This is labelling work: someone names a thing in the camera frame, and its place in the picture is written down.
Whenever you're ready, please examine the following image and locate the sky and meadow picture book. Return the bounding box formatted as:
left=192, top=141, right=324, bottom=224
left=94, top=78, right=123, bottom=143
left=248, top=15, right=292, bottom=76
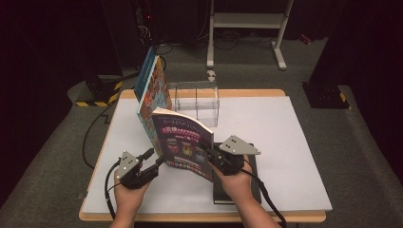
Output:
left=136, top=55, right=174, bottom=157

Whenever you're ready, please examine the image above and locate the black floor cable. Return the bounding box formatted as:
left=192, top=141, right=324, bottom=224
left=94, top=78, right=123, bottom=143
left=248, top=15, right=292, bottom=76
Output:
left=82, top=70, right=141, bottom=170

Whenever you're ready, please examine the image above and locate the tangled cable bundle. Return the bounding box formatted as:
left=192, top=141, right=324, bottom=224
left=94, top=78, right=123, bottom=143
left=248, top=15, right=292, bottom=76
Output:
left=135, top=0, right=179, bottom=56

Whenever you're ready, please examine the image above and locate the person's left hand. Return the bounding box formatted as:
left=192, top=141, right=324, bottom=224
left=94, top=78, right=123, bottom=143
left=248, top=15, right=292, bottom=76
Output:
left=113, top=176, right=151, bottom=211

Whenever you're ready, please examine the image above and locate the black book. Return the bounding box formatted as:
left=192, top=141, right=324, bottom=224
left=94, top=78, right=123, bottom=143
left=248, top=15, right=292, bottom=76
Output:
left=211, top=142, right=262, bottom=205

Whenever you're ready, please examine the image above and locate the purple paperback book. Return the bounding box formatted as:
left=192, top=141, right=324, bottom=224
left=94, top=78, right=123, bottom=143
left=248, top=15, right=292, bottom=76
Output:
left=150, top=106, right=216, bottom=183

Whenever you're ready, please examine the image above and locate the blue picture book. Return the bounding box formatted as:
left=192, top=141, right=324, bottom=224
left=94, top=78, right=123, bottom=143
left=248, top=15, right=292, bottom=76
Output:
left=133, top=47, right=160, bottom=105

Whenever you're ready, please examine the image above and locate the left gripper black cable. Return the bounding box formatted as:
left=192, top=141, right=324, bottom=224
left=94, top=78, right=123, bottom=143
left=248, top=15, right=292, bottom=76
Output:
left=104, top=158, right=123, bottom=220

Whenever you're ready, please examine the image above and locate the dark curtain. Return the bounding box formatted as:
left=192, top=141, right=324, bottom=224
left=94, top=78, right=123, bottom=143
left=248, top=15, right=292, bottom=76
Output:
left=0, top=0, right=141, bottom=198
left=310, top=0, right=403, bottom=179

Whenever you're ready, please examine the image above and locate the white metal stand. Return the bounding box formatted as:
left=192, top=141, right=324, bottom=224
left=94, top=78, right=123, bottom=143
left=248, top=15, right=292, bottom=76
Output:
left=206, top=0, right=295, bottom=71

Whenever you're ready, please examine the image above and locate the clear acrylic book rack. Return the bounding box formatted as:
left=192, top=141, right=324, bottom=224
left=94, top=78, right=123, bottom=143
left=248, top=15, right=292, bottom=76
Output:
left=167, top=81, right=221, bottom=128

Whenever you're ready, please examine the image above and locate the person's right hand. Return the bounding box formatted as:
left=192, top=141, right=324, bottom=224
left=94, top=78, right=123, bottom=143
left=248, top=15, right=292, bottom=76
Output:
left=210, top=155, right=255, bottom=204

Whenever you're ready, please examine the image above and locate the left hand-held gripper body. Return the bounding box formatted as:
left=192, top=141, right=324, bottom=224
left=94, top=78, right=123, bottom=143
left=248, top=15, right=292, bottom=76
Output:
left=114, top=150, right=160, bottom=191

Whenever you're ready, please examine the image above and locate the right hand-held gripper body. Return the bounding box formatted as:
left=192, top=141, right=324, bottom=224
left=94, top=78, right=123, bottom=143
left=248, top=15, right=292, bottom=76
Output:
left=206, top=135, right=261, bottom=177

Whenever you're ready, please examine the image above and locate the black striped stand base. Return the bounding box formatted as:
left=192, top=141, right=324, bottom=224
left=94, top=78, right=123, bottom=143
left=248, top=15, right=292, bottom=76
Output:
left=302, top=81, right=352, bottom=110
left=75, top=74, right=124, bottom=108

